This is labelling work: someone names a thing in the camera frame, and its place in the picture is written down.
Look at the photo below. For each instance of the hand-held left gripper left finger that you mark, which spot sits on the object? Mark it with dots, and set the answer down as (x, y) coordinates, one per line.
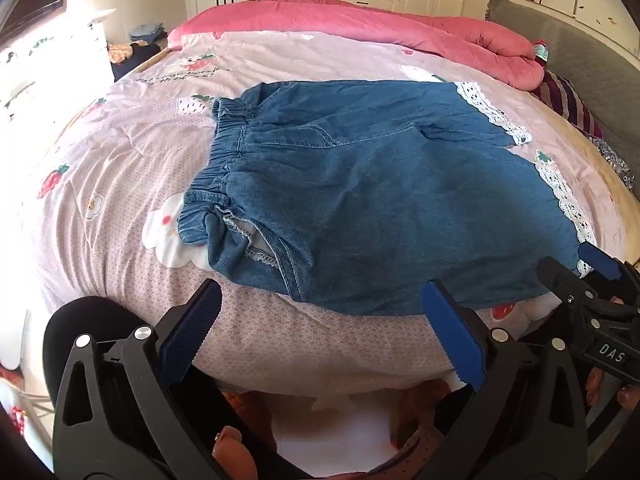
(192, 330)

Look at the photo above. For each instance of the rose pink comforter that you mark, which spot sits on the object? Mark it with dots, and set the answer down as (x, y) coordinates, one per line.
(350, 25)

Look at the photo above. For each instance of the small teal patterned item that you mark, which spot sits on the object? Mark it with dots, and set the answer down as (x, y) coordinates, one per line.
(541, 53)

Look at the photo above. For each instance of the pink strawberry print quilt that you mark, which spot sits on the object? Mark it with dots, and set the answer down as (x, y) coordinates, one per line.
(125, 170)

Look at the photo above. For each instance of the dark floral cloth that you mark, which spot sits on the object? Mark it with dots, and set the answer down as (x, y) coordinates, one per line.
(615, 160)

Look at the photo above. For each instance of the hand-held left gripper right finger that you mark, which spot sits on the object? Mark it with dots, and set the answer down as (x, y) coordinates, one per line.
(452, 330)

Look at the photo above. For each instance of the person's right hand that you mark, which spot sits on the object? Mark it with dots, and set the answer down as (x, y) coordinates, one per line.
(625, 400)

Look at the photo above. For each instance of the striped pillow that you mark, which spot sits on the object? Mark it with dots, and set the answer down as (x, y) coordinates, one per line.
(567, 102)

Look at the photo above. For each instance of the white cabinet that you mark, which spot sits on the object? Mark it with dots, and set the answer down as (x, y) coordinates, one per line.
(55, 70)

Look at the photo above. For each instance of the blue denim lace-trimmed pants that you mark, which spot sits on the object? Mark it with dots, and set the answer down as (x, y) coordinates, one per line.
(375, 185)

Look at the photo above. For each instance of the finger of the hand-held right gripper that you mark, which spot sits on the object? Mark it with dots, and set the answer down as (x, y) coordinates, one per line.
(599, 261)
(562, 280)

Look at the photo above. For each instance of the pile of folded clothes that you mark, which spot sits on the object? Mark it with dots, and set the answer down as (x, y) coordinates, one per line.
(147, 32)

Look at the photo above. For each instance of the grey padded headboard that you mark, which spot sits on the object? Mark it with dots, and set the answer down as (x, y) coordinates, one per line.
(585, 60)

